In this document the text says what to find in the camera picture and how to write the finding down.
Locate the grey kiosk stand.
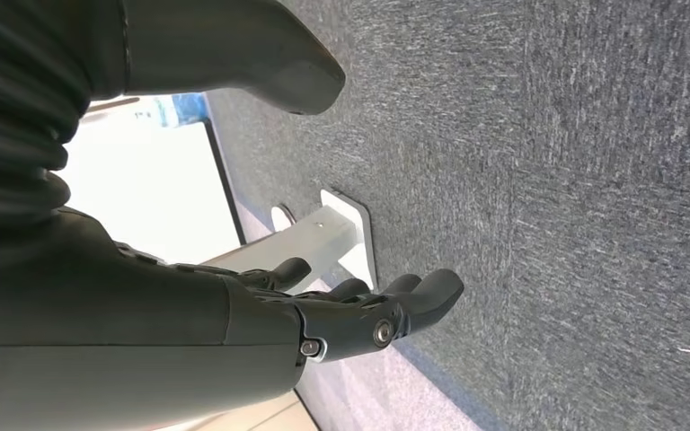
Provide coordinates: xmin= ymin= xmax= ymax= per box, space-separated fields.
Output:
xmin=201 ymin=189 xmax=379 ymax=295

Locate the round floor base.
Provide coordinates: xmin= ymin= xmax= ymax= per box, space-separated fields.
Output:
xmin=270 ymin=204 xmax=298 ymax=233

